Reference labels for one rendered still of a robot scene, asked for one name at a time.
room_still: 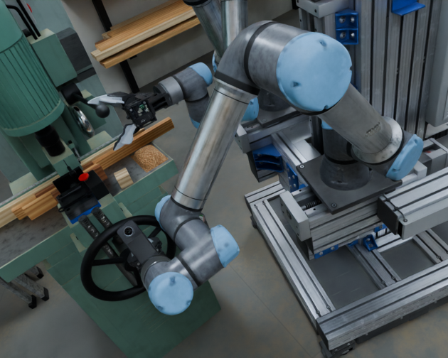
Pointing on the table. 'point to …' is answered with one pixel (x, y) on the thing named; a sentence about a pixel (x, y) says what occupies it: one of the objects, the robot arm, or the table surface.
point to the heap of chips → (148, 158)
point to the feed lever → (71, 95)
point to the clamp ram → (63, 183)
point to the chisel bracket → (63, 160)
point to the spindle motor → (15, 77)
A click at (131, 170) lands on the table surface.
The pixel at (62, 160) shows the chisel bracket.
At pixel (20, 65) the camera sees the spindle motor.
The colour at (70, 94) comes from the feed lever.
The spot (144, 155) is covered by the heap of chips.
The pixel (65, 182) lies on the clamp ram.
